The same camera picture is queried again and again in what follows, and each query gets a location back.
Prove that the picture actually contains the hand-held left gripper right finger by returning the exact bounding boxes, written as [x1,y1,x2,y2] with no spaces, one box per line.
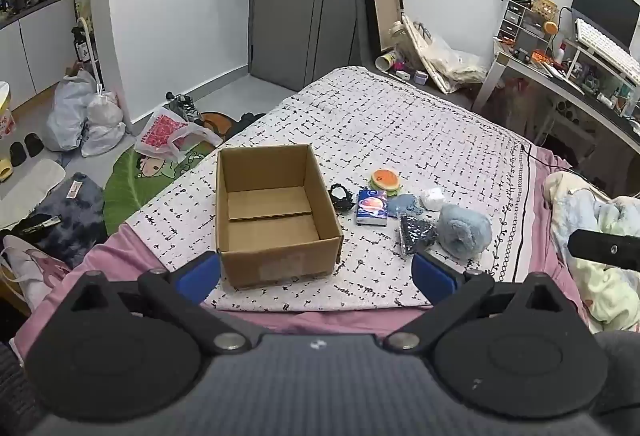
[384,251,572,353]

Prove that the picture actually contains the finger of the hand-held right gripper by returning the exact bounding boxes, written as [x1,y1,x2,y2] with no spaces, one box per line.
[568,229,640,270]

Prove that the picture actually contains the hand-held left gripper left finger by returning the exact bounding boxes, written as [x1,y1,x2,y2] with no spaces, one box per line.
[65,251,253,353]

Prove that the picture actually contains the dark dotted fabric bag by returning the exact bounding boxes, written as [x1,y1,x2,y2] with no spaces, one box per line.
[398,213,437,258]

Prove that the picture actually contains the white soft pouch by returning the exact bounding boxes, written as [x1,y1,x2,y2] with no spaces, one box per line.
[420,187,447,212]

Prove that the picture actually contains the brown cardboard box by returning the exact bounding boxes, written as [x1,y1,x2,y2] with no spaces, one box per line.
[215,144,344,289]

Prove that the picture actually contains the blue tissue packet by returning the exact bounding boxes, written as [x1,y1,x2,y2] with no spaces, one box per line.
[355,189,389,227]

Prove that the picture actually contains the pastel printed blanket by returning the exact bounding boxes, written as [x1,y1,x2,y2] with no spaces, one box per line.
[542,171,640,333]

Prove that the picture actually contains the light blue fluffy roll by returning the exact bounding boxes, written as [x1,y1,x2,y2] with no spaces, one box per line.
[437,203,493,260]

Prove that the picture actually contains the light blue cloth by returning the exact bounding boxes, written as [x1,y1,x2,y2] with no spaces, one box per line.
[387,194,423,218]

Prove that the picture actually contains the orange green round plush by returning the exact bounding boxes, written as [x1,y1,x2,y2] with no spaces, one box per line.
[370,167,403,194]

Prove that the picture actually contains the green leaf rug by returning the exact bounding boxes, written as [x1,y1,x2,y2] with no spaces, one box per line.
[103,141,217,237]

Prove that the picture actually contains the black scrunchie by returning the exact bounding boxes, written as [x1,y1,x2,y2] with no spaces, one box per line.
[329,183,353,212]

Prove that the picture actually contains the blue tie-dye rug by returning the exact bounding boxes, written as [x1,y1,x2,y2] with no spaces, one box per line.
[20,172,109,268]

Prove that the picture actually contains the white red printed plastic bag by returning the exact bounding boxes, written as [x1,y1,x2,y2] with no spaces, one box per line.
[135,106,224,162]

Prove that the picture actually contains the white black patterned bed sheet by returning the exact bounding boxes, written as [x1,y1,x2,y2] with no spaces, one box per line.
[122,66,538,313]

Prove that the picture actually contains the brown round mat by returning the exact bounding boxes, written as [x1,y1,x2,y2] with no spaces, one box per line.
[200,112,238,141]

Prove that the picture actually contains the black bag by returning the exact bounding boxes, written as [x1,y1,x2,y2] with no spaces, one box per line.
[227,113,268,134]

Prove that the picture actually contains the white desk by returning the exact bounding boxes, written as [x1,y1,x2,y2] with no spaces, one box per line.
[472,38,640,158]

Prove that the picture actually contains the white garbage bag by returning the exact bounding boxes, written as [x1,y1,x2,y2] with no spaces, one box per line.
[81,122,127,158]
[87,88,125,127]

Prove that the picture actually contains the black white sneakers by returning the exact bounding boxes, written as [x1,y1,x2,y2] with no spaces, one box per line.
[167,91,204,125]

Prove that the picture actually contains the pink tote bag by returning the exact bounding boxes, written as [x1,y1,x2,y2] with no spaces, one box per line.
[0,235,72,313]

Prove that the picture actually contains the black cloth with label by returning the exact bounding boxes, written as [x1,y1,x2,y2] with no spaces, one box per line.
[10,214,64,237]

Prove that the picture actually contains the white floor mat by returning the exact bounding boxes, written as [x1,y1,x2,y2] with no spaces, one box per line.
[0,160,67,230]

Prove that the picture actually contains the white keyboard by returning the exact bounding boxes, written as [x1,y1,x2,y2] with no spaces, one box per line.
[574,18,640,73]

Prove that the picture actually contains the large grey garbage bag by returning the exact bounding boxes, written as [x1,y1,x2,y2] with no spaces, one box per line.
[44,70,99,152]

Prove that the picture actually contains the beige tote bag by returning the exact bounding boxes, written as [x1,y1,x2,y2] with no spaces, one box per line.
[402,16,489,95]

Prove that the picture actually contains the black computer monitor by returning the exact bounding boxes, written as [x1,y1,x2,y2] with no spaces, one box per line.
[570,0,640,53]

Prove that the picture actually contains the clear water bottle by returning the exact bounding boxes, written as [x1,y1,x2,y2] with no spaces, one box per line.
[389,21,409,50]

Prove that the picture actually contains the grey drawer organizer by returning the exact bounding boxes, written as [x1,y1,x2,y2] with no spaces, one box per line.
[497,0,534,42]

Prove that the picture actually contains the black bottle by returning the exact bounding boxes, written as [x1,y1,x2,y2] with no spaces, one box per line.
[72,27,91,64]

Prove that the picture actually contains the grey door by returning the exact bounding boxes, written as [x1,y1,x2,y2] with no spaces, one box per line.
[248,0,389,92]

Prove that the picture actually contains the white cabinet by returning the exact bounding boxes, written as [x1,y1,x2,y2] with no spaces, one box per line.
[0,0,81,112]

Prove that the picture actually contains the black cable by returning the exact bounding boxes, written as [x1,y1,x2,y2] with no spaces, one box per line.
[520,143,576,174]

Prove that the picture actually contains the black picture frame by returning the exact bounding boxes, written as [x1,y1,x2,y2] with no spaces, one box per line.
[361,0,405,58]

